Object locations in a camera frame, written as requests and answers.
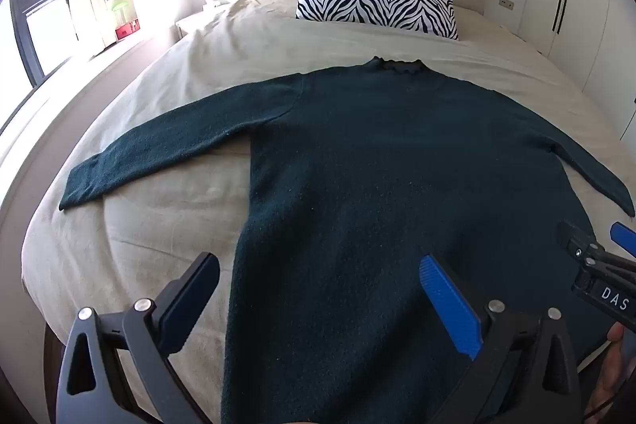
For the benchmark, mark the person's right hand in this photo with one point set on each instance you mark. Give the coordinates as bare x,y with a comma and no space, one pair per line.
618,369

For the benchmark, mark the green lamp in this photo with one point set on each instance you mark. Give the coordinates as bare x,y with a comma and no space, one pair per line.
119,9

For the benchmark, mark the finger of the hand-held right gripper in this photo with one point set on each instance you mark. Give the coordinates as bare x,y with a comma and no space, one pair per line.
576,237
625,237

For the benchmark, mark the dark green sweater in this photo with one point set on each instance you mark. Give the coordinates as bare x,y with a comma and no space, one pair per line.
372,156

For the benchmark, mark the black framed window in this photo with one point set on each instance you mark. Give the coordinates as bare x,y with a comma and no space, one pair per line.
39,6

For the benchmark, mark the white nightstand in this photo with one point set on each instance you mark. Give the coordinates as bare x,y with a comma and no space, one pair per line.
198,20

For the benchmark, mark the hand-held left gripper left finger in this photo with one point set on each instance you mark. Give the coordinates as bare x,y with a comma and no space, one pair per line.
188,305

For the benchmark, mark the bed with beige sheet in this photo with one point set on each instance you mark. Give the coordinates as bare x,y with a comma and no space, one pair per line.
223,46

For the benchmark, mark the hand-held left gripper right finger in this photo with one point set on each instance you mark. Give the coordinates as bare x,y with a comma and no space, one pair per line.
449,305

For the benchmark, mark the wall socket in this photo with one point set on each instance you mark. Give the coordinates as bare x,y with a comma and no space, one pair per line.
507,3

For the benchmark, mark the red box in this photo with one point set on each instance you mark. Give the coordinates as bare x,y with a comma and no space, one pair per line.
127,30

